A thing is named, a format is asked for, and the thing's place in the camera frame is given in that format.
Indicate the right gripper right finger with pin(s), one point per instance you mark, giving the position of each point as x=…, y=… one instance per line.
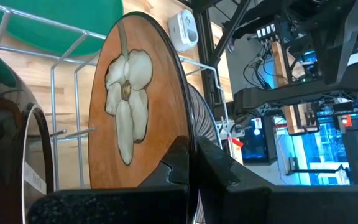
x=216, y=186

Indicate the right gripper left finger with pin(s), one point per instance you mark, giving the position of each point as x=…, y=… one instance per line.
x=179, y=168

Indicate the black white striped plate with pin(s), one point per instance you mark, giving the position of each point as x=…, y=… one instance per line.
x=204, y=115

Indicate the orange plate white flower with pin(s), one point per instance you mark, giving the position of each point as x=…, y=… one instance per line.
x=154, y=109

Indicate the green plate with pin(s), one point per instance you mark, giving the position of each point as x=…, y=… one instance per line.
x=57, y=25

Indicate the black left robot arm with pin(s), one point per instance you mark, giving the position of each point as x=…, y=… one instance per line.
x=291, y=93

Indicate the small red tag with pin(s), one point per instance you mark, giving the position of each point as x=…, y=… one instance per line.
x=235, y=142

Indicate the grey plug-in power meter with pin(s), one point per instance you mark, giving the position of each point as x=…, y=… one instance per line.
x=183, y=29

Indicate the black aluminium table frame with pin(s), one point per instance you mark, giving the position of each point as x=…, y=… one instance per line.
x=207, y=46

